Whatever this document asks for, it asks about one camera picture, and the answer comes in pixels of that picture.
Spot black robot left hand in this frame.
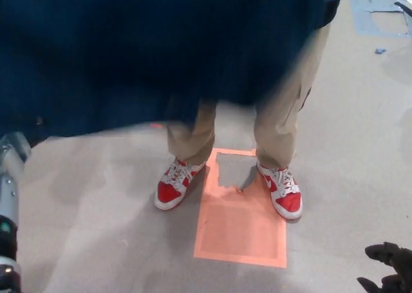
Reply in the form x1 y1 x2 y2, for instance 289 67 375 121
356 241 412 293

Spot dark blue coat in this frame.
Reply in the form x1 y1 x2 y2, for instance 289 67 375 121
0 0 328 138

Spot person's beige trousers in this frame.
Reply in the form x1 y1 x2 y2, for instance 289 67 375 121
165 22 332 175

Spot red and white sneaker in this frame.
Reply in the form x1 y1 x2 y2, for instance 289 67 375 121
256 161 303 220
154 157 207 211

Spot orange floor mat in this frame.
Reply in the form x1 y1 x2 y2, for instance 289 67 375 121
192 147 288 269

